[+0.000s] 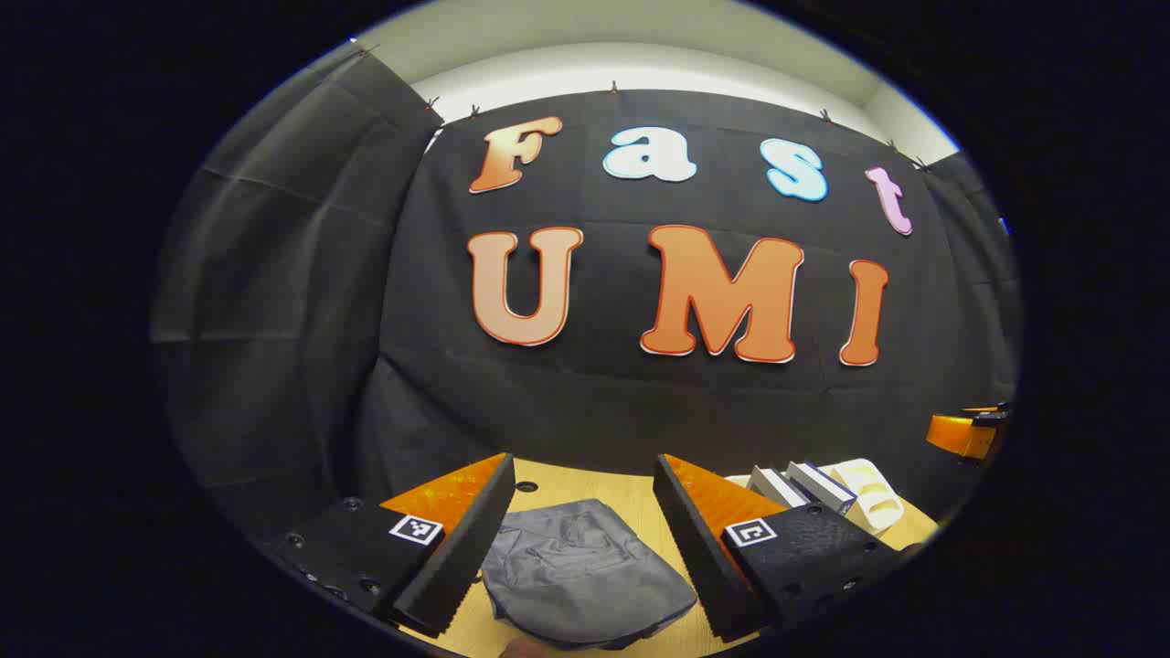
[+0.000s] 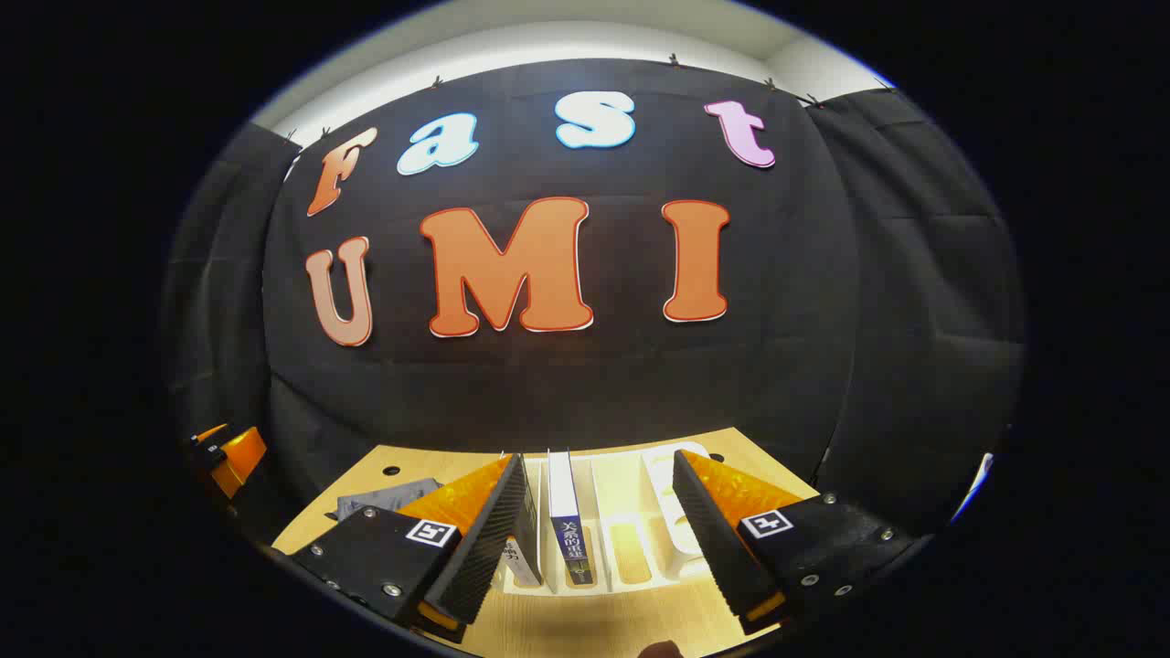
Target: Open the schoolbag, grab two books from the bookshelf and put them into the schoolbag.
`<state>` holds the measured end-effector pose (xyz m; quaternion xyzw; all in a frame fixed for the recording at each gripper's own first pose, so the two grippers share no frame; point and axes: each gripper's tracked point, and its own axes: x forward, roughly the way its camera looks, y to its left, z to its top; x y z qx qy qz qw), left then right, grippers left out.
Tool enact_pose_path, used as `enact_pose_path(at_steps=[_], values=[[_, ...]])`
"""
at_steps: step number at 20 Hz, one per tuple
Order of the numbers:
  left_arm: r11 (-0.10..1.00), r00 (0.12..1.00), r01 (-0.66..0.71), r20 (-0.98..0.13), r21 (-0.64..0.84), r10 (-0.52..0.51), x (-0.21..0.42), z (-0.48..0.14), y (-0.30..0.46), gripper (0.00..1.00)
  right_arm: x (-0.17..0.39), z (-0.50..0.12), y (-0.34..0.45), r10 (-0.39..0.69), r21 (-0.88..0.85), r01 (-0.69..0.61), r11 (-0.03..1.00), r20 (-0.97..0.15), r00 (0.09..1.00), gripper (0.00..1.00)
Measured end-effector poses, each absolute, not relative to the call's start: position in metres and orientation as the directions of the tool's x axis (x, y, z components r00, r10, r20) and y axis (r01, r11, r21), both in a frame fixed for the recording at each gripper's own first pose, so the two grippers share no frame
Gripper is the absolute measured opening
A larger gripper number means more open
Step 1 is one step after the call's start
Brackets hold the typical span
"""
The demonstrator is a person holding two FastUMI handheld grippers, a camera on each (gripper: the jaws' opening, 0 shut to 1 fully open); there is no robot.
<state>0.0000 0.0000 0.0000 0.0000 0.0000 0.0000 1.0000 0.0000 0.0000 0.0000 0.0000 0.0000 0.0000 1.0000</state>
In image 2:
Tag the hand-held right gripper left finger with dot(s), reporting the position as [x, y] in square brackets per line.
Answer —
[480, 539]

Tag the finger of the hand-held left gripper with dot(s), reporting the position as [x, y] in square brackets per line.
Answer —
[242, 457]
[208, 450]

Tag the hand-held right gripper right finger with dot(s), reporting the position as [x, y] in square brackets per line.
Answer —
[713, 539]

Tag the white portrait cover book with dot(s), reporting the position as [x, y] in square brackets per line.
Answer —
[523, 559]

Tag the white bookshelf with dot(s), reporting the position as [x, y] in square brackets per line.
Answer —
[631, 548]

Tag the blue spine book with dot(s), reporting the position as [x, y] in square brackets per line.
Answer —
[567, 512]

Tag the grey schoolbag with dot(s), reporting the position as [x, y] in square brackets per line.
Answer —
[384, 500]

